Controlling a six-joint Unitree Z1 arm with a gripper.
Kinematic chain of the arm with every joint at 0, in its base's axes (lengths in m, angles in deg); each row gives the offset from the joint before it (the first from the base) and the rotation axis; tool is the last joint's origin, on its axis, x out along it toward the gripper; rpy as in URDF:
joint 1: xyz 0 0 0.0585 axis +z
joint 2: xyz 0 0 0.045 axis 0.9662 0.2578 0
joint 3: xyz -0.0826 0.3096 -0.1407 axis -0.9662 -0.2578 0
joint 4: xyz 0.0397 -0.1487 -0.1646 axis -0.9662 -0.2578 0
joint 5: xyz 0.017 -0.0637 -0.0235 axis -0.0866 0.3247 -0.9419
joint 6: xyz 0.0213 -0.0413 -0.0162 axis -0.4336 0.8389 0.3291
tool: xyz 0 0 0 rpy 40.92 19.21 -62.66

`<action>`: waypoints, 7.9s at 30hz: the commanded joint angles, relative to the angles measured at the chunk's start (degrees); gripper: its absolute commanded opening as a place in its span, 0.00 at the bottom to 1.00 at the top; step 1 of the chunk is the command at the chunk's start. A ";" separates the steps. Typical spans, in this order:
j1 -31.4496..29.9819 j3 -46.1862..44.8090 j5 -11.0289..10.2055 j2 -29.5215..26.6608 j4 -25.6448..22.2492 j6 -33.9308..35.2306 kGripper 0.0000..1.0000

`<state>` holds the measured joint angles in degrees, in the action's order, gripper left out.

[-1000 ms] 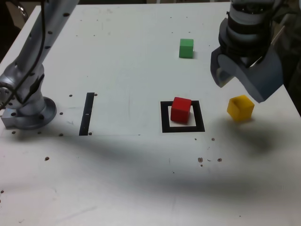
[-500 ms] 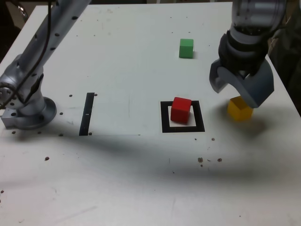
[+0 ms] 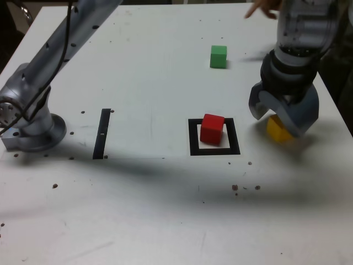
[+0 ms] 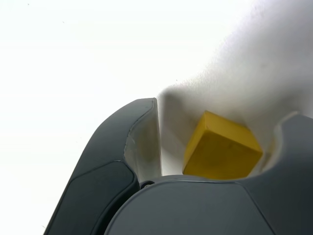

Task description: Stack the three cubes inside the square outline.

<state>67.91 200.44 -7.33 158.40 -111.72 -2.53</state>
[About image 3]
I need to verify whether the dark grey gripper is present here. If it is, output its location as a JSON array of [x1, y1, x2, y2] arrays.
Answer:
[[249, 82, 320, 138]]

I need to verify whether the yellow cube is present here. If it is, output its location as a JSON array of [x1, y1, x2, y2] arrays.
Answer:
[[266, 115, 295, 144]]

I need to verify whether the red cube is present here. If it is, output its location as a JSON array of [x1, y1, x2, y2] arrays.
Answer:
[[200, 113, 226, 145]]

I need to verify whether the green cube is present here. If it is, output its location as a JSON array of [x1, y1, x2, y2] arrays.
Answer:
[[209, 45, 228, 69]]

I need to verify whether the black tape square outline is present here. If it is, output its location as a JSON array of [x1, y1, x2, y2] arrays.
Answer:
[[188, 118, 241, 157]]

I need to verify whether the person's hand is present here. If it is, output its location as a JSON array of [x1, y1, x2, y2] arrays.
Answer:
[[244, 0, 282, 20]]

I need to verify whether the black tape strip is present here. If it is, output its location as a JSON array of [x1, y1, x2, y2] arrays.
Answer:
[[92, 108, 111, 160]]

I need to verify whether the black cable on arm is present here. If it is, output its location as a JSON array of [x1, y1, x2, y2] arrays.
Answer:
[[0, 0, 73, 136]]

